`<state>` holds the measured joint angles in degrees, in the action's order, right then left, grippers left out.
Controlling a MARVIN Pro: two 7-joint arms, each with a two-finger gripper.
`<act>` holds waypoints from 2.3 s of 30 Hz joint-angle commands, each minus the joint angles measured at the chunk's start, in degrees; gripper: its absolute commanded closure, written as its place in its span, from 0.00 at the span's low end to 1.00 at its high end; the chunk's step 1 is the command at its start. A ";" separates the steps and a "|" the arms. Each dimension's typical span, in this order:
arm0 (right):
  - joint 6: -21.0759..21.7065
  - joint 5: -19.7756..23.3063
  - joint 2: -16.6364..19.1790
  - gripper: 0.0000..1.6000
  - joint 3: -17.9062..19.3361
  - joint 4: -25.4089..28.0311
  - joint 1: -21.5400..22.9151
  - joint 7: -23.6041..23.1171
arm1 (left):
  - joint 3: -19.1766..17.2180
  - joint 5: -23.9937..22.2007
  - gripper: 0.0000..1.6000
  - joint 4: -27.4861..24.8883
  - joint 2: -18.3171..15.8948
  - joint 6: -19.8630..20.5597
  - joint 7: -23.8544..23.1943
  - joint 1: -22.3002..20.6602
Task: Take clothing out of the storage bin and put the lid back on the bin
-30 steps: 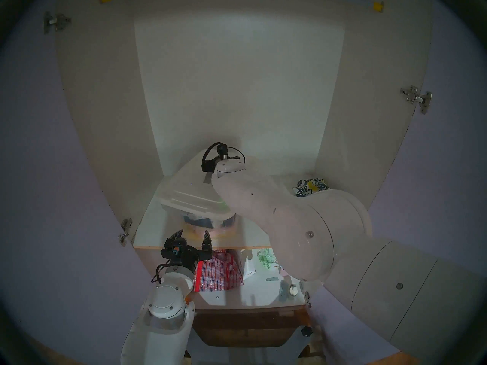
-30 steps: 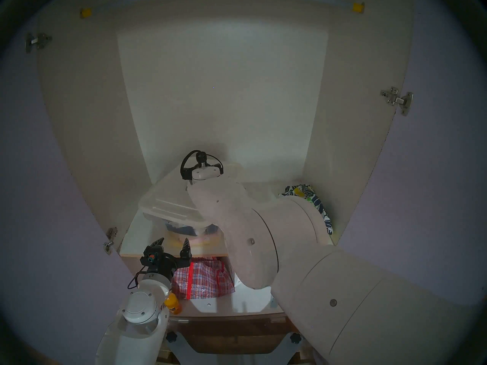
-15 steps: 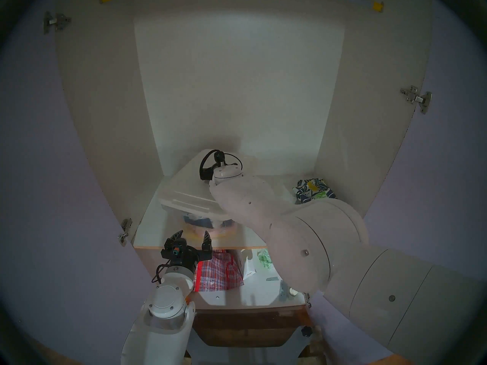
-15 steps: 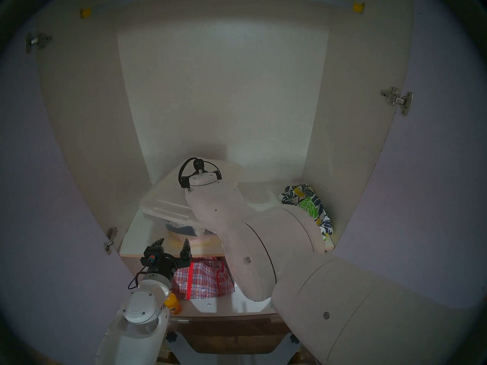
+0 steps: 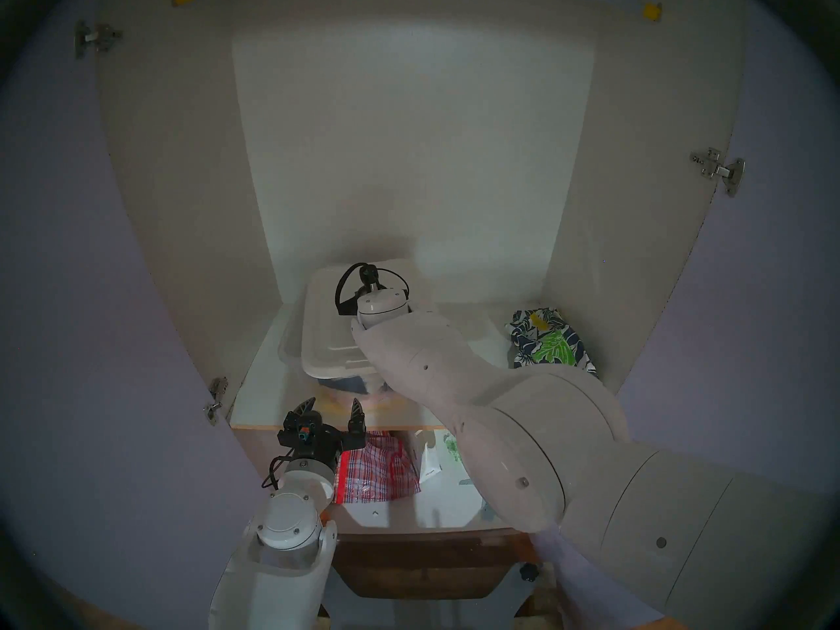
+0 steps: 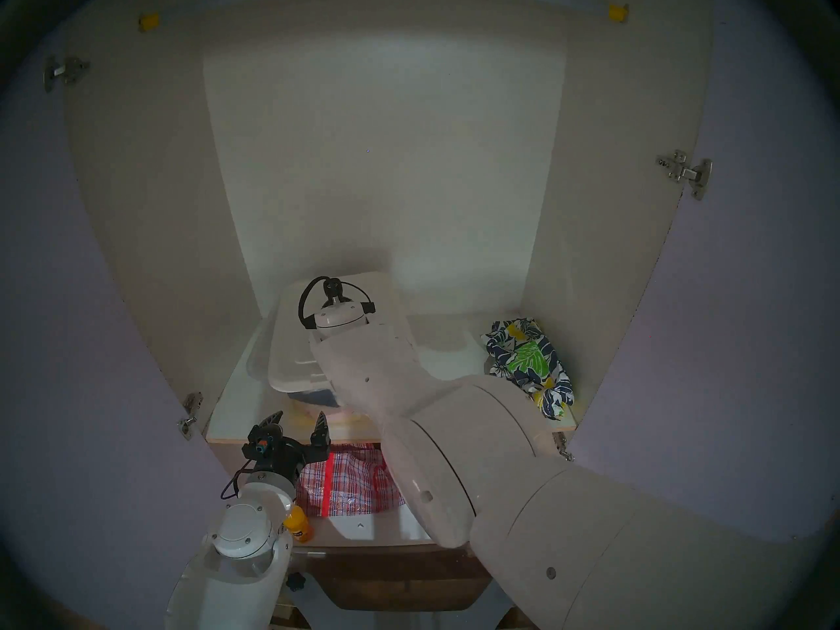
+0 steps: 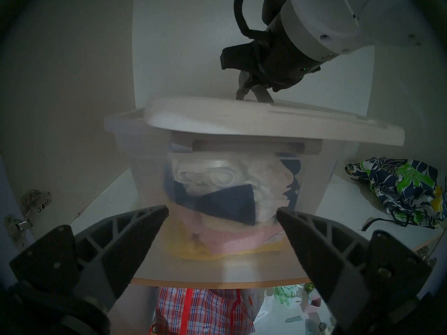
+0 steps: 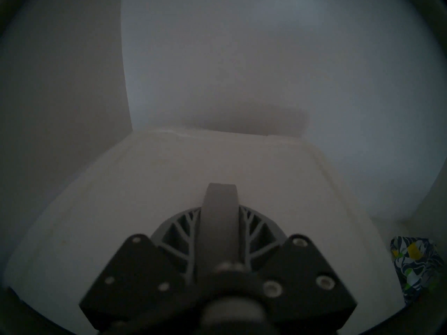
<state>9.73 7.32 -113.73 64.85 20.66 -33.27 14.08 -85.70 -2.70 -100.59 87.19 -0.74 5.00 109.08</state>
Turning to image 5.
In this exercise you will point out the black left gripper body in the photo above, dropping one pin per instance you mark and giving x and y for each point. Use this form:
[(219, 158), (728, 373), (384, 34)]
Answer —
[(321, 441)]

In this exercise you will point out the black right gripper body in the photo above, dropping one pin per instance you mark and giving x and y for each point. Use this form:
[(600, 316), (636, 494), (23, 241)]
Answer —
[(369, 279)]

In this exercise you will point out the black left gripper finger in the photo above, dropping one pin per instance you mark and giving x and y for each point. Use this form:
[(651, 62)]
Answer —
[(357, 419), (304, 412)]

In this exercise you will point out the white plastic bin lid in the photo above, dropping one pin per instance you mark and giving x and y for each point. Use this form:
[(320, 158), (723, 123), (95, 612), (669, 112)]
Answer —
[(328, 327)]

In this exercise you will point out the navy green floral garment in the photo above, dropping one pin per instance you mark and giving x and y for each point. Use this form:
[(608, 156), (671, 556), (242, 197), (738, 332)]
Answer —
[(551, 346)]

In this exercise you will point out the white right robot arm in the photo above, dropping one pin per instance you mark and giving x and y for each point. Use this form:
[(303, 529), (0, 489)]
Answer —
[(558, 451)]

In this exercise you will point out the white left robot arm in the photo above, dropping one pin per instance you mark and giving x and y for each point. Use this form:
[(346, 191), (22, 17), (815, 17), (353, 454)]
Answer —
[(282, 543)]

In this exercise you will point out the clear plastic storage bin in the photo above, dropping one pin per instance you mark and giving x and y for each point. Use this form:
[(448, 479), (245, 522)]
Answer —
[(292, 343)]

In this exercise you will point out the dark blue folded cloth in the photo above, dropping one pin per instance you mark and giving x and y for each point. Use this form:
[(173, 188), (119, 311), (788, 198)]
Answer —
[(351, 382)]

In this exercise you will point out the red plaid woven bag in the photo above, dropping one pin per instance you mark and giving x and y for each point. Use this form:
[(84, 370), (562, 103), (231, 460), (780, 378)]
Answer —
[(377, 474)]

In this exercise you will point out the silver cabinet door hinge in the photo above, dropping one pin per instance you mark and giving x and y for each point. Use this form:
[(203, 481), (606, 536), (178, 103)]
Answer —
[(97, 38), (215, 399), (718, 169)]

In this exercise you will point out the green printed plastic bag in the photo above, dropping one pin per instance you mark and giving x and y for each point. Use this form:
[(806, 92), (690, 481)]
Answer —
[(453, 448)]

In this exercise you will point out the dark brown wooden panel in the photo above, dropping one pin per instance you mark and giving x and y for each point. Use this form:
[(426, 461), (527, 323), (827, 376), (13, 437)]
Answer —
[(420, 566)]

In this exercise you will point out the white wardrobe cabinet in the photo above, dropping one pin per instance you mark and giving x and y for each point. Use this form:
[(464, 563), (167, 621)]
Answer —
[(184, 176)]

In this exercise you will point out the lavender cabinet door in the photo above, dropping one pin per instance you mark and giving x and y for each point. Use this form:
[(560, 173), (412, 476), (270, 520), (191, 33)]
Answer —
[(768, 307), (85, 340)]

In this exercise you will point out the black round knob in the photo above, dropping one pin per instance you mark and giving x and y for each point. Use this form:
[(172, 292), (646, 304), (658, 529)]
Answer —
[(529, 572)]

